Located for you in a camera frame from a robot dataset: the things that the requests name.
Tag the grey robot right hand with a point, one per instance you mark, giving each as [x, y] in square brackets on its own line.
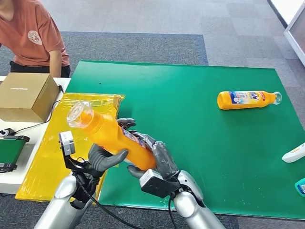
[164, 161]

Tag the orange detergent bottle clear cap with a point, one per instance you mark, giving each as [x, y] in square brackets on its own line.
[111, 136]
[245, 100]

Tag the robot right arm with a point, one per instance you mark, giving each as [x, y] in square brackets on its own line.
[193, 208]

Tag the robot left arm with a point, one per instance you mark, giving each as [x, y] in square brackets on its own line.
[59, 205]

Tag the white plastic bottle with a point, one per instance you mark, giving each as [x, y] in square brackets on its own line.
[294, 154]

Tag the green mat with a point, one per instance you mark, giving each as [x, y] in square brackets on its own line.
[190, 142]

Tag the yellow film-wrapped board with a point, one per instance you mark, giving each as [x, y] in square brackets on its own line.
[47, 158]

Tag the white side table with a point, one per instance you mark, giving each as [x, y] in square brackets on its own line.
[31, 142]

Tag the teal plastic container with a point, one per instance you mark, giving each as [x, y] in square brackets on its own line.
[300, 187]

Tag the brown cardboard box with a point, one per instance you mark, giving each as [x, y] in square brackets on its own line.
[23, 94]

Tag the black device with green panel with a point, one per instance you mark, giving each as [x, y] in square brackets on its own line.
[10, 151]

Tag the small black device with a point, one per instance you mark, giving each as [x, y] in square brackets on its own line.
[7, 132]

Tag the person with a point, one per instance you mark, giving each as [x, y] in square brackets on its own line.
[33, 34]

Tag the white framed panel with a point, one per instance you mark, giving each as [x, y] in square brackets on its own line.
[297, 34]

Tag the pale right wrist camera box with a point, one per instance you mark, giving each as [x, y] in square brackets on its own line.
[154, 185]

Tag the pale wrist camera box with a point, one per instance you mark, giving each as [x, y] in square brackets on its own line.
[67, 143]
[154, 185]

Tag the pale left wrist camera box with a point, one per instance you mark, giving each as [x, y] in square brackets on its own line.
[67, 143]

